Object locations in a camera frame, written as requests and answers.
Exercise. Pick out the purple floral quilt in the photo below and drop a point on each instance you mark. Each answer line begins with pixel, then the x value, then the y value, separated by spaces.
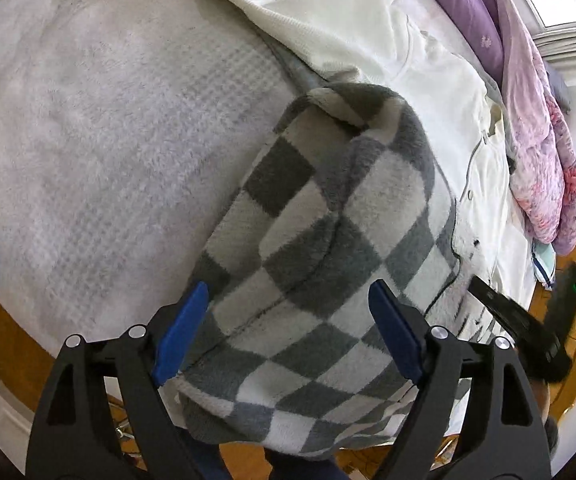
pixel 533 135

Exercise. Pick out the grey white checkered cardigan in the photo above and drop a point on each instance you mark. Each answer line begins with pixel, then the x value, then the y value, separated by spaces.
pixel 318 240

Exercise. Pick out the white fluffy bed blanket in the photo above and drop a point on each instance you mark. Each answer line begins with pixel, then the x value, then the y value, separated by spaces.
pixel 118 160

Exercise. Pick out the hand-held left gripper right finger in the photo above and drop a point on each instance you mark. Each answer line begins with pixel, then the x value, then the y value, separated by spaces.
pixel 398 330

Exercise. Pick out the teal striped pillow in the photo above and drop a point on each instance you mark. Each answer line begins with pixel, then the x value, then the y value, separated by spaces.
pixel 543 265

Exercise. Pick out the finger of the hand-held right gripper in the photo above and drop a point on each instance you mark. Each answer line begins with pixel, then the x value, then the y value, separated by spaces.
pixel 523 327

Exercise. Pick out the white jacket with grey hood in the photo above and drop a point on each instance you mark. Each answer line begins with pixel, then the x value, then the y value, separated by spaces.
pixel 368 35

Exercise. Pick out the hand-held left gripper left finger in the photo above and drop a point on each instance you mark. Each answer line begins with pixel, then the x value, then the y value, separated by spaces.
pixel 180 330

